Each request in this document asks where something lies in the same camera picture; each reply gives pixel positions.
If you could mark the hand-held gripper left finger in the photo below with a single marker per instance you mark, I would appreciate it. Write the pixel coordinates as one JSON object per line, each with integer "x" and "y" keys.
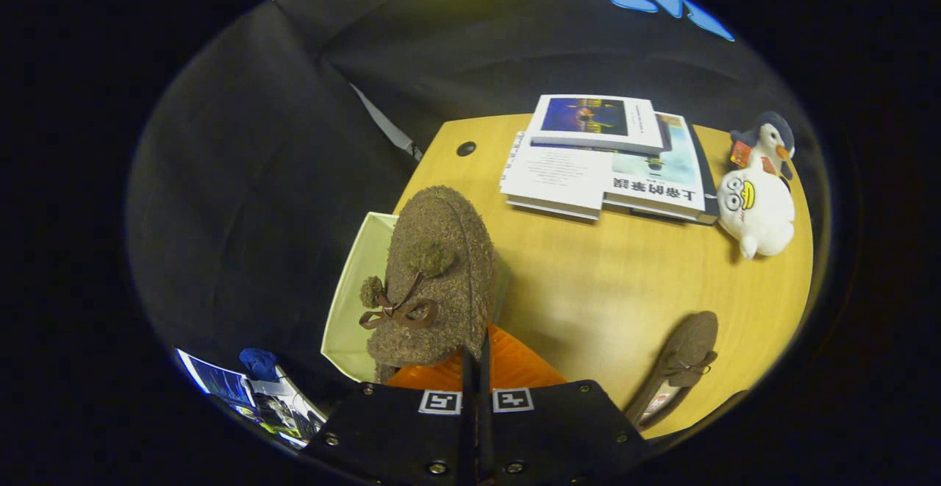
{"x": 397, "y": 427}

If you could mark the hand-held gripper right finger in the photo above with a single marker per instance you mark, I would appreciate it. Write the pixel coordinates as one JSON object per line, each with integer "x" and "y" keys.
{"x": 559, "y": 427}

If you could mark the cream fabric storage box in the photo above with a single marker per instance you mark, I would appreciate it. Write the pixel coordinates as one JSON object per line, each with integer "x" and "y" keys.
{"x": 353, "y": 309}

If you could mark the brown fuzzy shoe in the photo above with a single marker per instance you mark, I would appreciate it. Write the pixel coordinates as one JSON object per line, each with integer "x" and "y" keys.
{"x": 687, "y": 346}
{"x": 441, "y": 251}

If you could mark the blue crumpled object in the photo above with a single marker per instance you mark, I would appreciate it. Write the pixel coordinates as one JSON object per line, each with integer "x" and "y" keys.
{"x": 257, "y": 362}

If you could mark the printed poster sheet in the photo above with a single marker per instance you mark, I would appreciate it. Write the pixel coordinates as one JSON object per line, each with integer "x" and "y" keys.
{"x": 220, "y": 384}

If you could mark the plain white book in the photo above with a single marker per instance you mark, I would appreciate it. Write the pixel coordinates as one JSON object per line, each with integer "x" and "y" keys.
{"x": 551, "y": 177}

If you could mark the dark book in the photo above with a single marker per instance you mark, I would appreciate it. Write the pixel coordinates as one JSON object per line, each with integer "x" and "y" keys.
{"x": 711, "y": 199}

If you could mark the light blue cover book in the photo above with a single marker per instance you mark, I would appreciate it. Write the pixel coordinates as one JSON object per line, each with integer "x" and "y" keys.
{"x": 662, "y": 170}

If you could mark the white duck plush toy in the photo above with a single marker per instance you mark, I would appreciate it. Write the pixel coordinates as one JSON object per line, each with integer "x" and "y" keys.
{"x": 761, "y": 221}

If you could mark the white book with night photo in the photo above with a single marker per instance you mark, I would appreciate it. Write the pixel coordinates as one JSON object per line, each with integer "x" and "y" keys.
{"x": 588, "y": 115}

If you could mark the penguin plush toy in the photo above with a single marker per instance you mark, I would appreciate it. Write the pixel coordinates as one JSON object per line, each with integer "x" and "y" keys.
{"x": 772, "y": 137}

